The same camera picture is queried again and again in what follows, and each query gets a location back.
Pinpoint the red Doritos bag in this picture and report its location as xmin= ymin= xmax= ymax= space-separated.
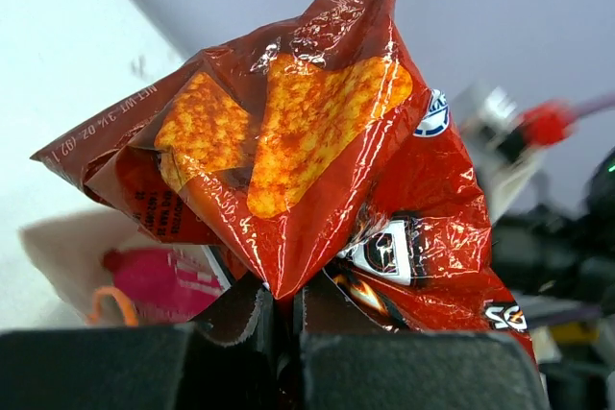
xmin=33 ymin=0 xmax=532 ymax=351

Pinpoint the beige paper bag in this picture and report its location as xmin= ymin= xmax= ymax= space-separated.
xmin=19 ymin=207 xmax=157 ymax=329

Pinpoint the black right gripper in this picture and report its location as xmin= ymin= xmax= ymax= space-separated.
xmin=491 ymin=152 xmax=614 ymax=300

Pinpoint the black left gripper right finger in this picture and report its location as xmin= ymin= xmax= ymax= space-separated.
xmin=293 ymin=279 xmax=549 ymax=410

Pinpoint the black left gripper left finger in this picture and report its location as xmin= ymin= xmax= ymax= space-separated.
xmin=1 ymin=279 xmax=275 ymax=409

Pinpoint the pink chip bag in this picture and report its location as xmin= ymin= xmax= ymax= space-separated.
xmin=102 ymin=247 xmax=225 ymax=325

